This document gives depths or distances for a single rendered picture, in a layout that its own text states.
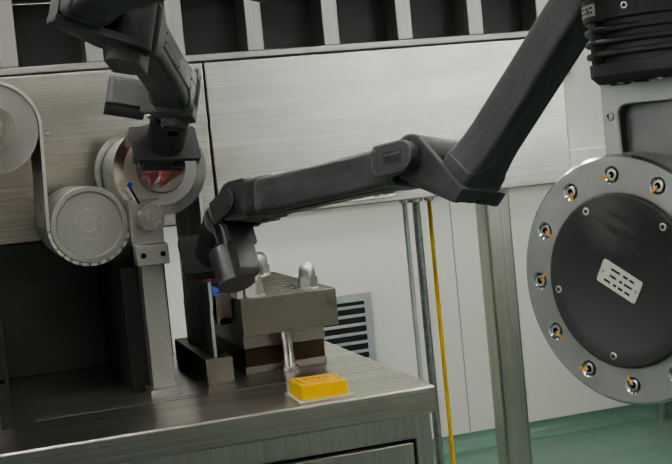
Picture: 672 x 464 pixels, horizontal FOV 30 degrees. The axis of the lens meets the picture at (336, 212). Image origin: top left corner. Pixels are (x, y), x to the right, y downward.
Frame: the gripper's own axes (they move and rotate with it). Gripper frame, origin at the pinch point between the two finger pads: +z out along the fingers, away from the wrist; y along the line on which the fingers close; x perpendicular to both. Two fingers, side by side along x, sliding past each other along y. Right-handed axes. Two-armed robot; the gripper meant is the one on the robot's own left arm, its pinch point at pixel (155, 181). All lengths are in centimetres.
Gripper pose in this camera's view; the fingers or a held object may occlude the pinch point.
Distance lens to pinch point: 197.0
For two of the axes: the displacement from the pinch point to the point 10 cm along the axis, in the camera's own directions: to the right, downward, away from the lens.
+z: -2.5, 6.2, 7.4
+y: 9.4, -0.3, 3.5
